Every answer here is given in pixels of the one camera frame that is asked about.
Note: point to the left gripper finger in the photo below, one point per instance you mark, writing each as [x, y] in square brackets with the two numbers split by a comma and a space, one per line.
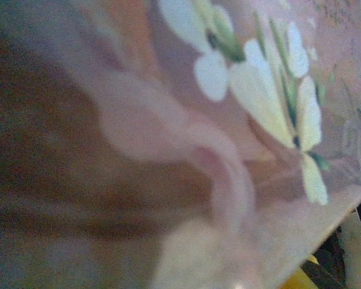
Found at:
[311, 275]

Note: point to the pink floral printed box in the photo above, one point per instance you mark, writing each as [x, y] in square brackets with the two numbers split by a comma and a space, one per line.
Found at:
[156, 129]

